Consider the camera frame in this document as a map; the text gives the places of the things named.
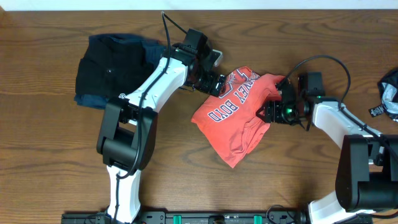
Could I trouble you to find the navy blue folded garment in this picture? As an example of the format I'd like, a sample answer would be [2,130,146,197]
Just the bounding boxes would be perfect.
[73,33,167,110]

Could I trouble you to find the black patterned garment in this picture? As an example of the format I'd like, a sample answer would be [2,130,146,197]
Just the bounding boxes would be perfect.
[368,68,397,122]

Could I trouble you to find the black folded polo shirt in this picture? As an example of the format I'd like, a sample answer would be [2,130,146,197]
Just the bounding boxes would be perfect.
[75,36,156,100]

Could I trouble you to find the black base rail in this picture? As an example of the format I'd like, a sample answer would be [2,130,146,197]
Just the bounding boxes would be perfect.
[60,210,374,224]

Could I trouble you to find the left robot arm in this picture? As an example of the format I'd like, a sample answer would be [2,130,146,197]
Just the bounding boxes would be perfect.
[96,29,226,223]

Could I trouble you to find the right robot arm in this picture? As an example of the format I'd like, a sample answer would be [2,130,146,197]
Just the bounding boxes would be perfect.
[256,72,397,223]

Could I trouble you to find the red t-shirt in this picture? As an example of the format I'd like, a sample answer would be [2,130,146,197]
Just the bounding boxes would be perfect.
[191,66,284,168]

